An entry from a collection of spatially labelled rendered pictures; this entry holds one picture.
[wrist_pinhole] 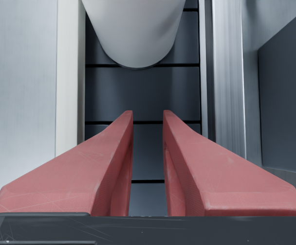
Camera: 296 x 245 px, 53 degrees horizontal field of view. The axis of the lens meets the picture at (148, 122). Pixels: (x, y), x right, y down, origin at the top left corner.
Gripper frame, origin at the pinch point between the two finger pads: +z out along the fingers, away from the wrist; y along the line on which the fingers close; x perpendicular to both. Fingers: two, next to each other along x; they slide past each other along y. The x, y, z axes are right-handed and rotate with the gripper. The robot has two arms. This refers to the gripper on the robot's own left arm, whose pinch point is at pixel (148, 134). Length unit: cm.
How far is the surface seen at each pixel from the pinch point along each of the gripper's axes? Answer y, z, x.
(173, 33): -1.4, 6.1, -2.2
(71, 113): 4.1, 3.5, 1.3
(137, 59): 0.6, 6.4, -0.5
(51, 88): 8.0, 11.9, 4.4
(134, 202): 0.9, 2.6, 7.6
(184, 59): -2.5, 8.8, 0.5
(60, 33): 4.8, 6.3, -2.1
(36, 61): 9.3, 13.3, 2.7
